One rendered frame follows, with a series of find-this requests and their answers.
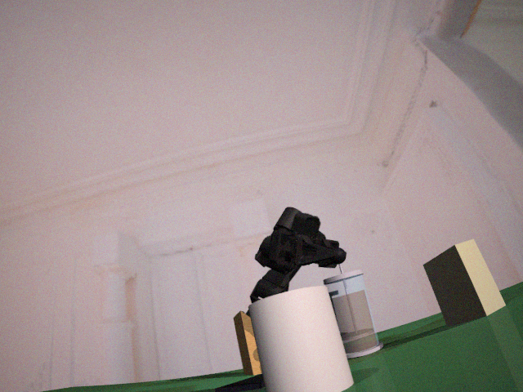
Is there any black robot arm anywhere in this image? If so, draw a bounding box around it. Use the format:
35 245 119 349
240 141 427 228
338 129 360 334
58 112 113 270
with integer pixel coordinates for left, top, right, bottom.
250 207 326 303

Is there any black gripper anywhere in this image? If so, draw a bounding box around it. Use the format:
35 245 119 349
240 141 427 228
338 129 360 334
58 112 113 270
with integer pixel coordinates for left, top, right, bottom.
268 230 339 268

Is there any french press coffee maker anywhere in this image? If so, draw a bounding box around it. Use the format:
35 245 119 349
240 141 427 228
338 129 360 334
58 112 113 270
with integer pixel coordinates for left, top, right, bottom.
324 247 383 359

